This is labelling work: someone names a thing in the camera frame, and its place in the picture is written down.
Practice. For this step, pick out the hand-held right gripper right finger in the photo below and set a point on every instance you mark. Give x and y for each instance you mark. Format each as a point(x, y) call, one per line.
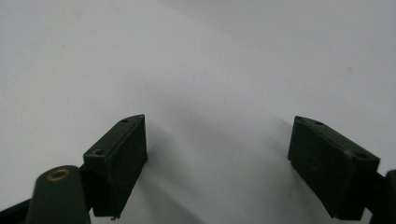
point(330, 169)

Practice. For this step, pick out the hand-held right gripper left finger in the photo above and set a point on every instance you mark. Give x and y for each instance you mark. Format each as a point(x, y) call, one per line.
point(116, 168)

